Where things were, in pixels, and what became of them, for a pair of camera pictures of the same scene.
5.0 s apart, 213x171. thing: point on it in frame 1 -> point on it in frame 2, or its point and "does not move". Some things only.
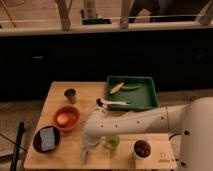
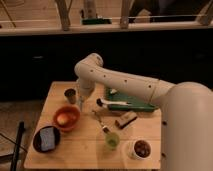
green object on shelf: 95,21 does not move
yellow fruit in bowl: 62,119 does not move
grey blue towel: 84,155 -> 80,101
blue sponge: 47,139 does not move
